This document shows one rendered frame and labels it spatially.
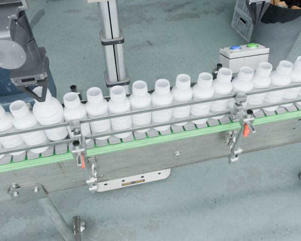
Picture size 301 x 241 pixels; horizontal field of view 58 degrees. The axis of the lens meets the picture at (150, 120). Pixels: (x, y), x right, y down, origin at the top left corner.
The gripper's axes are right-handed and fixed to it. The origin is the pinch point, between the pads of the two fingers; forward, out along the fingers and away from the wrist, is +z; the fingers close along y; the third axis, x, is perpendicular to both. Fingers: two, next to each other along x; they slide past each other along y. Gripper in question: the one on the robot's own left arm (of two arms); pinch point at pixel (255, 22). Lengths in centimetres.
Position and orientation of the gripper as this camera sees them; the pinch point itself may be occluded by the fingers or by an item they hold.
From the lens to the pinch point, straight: 97.9
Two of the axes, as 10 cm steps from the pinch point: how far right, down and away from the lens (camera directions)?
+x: -2.0, -4.5, 8.7
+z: 0.9, 8.8, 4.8
